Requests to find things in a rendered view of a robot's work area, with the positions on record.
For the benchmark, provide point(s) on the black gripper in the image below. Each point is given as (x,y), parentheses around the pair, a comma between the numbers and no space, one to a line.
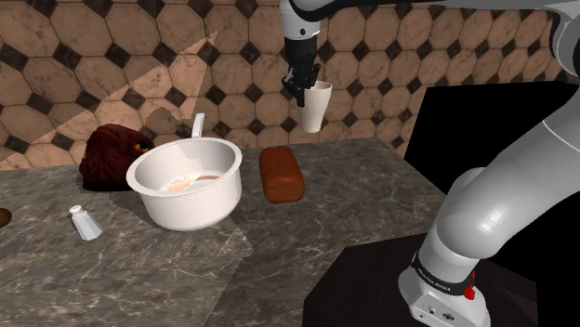
(301,53)

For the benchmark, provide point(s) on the white cup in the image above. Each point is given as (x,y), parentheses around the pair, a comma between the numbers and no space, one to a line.
(315,108)

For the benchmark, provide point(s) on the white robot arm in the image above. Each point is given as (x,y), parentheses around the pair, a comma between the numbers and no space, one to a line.
(494,208)

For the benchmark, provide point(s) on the brown bread loaf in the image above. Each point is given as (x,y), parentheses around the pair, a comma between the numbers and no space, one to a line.
(282,174)

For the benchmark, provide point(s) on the dark robot stand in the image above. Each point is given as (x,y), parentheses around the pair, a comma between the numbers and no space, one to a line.
(362,290)

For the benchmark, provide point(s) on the dark red creature figure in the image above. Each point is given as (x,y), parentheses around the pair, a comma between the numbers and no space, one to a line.
(106,156)

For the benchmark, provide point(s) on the white salt shaker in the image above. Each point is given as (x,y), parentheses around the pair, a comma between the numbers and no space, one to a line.
(86,224)

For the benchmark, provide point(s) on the brown round thing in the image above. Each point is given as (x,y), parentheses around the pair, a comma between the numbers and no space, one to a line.
(4,218)

